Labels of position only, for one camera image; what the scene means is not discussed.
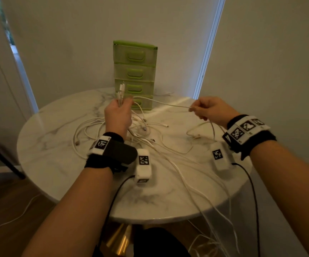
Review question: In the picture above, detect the black left wrist band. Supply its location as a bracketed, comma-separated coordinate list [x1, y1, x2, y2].
[84, 132, 138, 174]

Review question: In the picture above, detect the white window frame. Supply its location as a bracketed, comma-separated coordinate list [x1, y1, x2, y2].
[193, 0, 227, 100]

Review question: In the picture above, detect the person's right forearm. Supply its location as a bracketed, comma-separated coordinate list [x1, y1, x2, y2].
[249, 140, 309, 257]

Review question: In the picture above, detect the black right wrist band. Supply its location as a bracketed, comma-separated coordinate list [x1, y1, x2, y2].
[222, 114, 277, 161]

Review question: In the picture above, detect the person's left forearm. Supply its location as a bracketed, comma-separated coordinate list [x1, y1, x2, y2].
[21, 166, 115, 257]

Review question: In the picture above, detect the long white charging cord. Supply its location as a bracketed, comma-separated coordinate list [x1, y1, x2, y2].
[132, 96, 217, 140]

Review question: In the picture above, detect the person's left hand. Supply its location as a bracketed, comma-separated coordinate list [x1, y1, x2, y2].
[104, 97, 134, 138]

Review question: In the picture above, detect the pile of white cables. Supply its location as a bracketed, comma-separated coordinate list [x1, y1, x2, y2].
[72, 82, 241, 257]

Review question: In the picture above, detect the green plastic drawer organizer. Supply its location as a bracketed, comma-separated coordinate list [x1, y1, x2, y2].
[113, 40, 158, 111]

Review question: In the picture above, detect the black camera wire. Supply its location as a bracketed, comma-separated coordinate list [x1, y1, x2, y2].
[232, 162, 261, 257]
[98, 175, 136, 250]

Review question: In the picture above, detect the black chair leg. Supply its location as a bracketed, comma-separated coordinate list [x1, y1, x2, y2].
[0, 138, 26, 180]

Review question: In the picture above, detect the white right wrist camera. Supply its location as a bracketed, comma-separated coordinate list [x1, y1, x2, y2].
[211, 141, 235, 171]

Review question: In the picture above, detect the black wrist band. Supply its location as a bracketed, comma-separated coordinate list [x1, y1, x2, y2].
[84, 132, 138, 174]
[222, 114, 277, 161]

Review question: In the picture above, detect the black left camera wire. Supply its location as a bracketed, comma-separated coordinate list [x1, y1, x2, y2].
[98, 175, 136, 250]

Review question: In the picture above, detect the person's right hand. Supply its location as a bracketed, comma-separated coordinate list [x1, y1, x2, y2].
[189, 96, 241, 129]

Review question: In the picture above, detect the gold table base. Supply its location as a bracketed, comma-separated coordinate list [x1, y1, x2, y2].
[106, 223, 134, 256]

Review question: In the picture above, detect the black right camera wire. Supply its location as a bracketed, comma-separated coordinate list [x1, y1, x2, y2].
[232, 162, 261, 257]

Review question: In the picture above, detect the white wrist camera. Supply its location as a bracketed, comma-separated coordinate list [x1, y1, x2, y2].
[211, 141, 235, 171]
[134, 149, 153, 184]

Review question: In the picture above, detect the thin white floor wire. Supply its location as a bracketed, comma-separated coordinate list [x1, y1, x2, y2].
[0, 193, 41, 239]

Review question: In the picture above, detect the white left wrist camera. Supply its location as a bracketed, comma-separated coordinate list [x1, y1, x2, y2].
[134, 149, 153, 184]

